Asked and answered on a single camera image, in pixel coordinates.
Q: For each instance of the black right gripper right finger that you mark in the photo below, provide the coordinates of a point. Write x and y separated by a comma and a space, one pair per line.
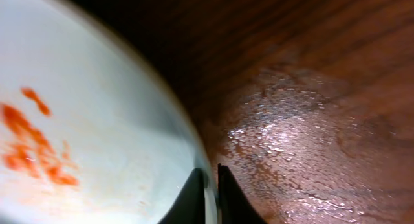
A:
235, 207

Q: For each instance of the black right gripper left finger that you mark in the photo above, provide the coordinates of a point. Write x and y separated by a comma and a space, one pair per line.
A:
189, 206

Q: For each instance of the pale plate with sauce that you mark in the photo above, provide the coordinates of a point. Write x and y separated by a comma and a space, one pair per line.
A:
90, 133

